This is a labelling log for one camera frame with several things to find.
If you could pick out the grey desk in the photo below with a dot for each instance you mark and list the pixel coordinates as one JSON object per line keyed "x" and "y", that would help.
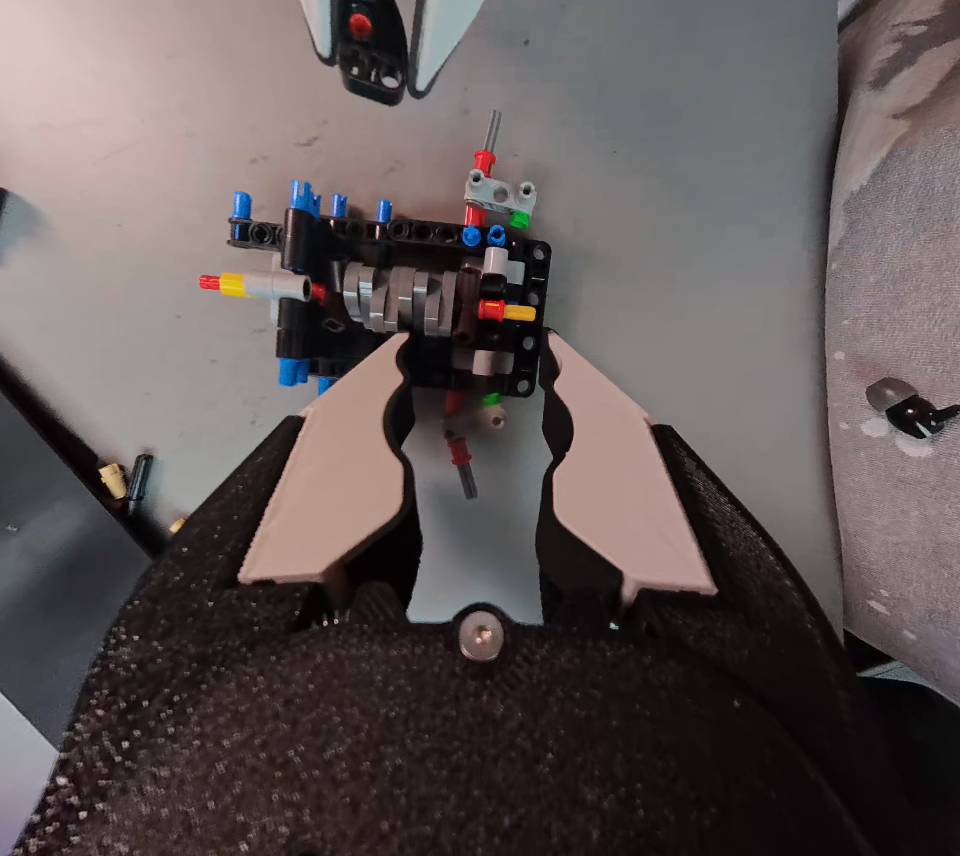
{"x": 637, "y": 120}

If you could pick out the person in grey hoodie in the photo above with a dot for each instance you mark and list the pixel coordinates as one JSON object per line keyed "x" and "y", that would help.
{"x": 892, "y": 271}

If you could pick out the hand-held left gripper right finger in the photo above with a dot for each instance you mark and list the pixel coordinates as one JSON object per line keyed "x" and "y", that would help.
{"x": 630, "y": 496}

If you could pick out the pile of small connector pins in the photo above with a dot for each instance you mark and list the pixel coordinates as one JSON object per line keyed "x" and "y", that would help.
{"x": 112, "y": 479}

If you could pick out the black triangular brick plate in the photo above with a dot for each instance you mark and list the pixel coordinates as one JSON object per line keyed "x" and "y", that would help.
{"x": 386, "y": 38}

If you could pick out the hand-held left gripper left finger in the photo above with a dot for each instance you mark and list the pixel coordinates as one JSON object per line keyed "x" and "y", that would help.
{"x": 330, "y": 481}

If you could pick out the dark flat platform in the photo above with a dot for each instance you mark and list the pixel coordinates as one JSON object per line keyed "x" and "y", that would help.
{"x": 52, "y": 533}

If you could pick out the black toy brick engine frame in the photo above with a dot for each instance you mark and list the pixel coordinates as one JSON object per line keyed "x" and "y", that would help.
{"x": 397, "y": 301}

